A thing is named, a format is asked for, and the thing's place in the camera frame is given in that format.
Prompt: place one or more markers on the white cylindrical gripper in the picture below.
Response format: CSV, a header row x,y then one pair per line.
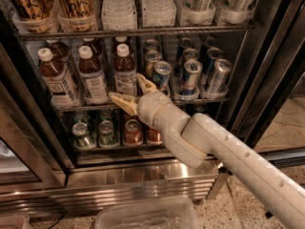
x,y
152,107

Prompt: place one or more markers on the tea bottle blue label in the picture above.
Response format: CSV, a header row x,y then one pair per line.
x,y
124,71

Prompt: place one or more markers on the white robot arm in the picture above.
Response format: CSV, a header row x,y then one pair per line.
x,y
190,138

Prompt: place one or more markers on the tea bottle front middle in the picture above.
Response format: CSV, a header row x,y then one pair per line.
x,y
92,74

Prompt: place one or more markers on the blue silver can middle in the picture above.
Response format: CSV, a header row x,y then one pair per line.
x,y
188,82

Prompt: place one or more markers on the clear water bottle left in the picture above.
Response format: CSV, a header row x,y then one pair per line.
x,y
119,15

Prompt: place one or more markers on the clear water bottle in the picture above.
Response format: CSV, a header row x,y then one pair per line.
x,y
158,13
119,15

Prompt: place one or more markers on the tea bottle front left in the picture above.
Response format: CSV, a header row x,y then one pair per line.
x,y
58,79

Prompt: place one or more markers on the clear water bottle right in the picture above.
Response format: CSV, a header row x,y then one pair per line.
x,y
158,13

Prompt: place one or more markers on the stainless steel fridge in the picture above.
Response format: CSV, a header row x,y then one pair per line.
x,y
62,180

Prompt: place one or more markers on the fridge glass door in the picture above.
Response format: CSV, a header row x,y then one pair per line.
x,y
279,121

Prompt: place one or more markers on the red soda can left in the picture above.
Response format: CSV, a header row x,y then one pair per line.
x,y
132,133

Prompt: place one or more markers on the red soda can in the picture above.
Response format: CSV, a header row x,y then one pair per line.
x,y
132,133
153,136

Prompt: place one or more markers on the blue silver energy can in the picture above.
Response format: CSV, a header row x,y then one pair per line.
x,y
161,73

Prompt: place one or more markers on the red soda can right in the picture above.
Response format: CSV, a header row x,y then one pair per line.
x,y
153,136

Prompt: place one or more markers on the green soda can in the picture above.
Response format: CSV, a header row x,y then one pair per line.
x,y
107,134
83,138

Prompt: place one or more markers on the green soda can left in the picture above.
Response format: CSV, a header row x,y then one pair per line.
x,y
83,138

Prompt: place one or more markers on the silver energy can right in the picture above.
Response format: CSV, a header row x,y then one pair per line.
x,y
218,77

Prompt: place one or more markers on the green white can top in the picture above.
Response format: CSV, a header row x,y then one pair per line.
x,y
195,12

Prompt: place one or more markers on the green white can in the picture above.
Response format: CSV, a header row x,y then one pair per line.
x,y
195,12
233,12

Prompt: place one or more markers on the gold can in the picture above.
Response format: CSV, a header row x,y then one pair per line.
x,y
76,15
34,12

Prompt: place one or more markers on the clear plastic bin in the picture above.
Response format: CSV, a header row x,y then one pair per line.
x,y
157,213

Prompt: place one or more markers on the green white can right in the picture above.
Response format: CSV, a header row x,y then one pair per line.
x,y
233,12

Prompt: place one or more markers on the gold can top left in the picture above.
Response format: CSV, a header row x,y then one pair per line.
x,y
34,12

